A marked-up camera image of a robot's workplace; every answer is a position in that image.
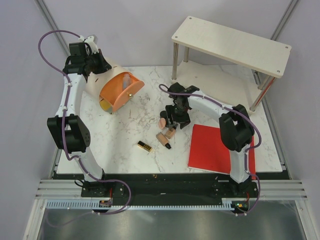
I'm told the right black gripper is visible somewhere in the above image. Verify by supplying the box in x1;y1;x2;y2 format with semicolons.
165;103;191;130

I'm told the pink makeup sponge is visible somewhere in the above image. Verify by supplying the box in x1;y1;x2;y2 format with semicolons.
158;117;167;130

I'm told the beige foundation bottle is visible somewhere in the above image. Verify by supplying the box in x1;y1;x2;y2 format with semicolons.
156;132;172;150

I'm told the orange top drawer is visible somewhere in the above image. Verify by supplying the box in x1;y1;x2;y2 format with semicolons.
103;72;145;113

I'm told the clear frosted bottle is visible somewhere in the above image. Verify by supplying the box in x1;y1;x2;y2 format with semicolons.
122;73;132;90

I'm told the yellow drawer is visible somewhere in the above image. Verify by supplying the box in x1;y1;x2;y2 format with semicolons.
99;98;113;112

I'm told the cream drawer organizer shell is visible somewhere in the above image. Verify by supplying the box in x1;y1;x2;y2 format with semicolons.
85;57;128;101

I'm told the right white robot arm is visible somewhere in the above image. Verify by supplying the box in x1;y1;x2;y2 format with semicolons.
159;82;255;197

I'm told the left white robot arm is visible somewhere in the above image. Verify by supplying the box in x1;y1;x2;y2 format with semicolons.
47;35;112;197

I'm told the black round jar upper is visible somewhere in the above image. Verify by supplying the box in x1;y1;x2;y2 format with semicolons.
159;110;167;119

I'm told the gold black lipstick box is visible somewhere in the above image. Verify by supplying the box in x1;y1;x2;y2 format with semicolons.
137;140;153;152

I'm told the red notebook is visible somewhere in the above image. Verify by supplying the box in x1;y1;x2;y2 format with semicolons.
187;123;257;177

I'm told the cream two-tier shelf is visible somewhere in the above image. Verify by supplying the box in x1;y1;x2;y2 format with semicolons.
171;16;292;113

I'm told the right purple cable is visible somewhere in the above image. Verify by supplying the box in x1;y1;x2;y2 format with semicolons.
158;83;263;216

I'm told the purple cable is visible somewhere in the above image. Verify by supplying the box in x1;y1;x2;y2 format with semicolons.
158;83;263;216
37;29;133;216

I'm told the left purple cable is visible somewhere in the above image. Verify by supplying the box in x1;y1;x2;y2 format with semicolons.
37;29;133;216

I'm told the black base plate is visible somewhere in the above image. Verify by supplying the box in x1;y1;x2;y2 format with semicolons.
74;173;259;199

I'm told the white slotted cable duct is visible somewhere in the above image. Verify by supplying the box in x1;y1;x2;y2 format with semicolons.
45;199;249;211

